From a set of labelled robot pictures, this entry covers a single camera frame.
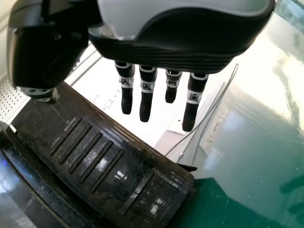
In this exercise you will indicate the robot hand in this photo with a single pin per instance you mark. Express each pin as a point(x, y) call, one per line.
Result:
point(180, 35)

